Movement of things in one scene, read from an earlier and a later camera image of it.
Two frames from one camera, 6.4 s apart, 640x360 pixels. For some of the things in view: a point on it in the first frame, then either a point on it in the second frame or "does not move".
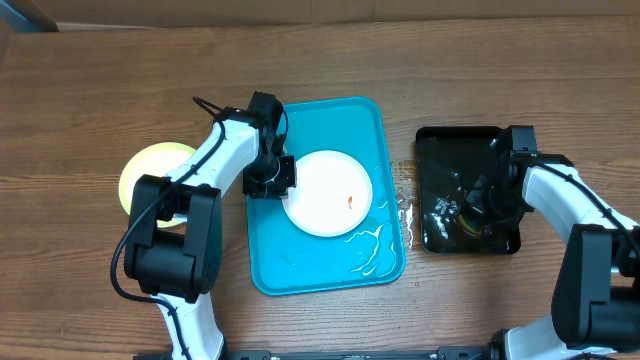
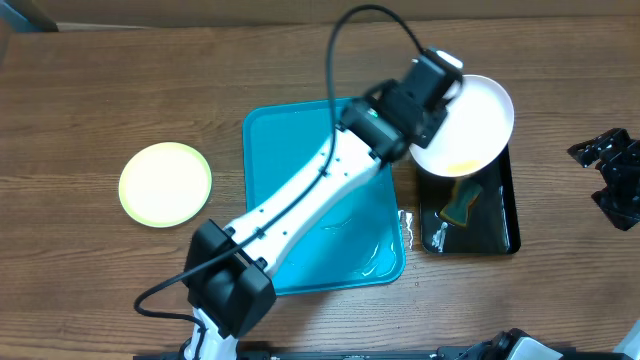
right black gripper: [482, 195] -> [605, 167]
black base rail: [346, 354] does not move
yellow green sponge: [470, 225] -> [463, 195]
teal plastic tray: [283, 260] does not move
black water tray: [448, 157] does not move
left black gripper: [279, 191] -> [431, 130]
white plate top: [332, 196] -> [478, 130]
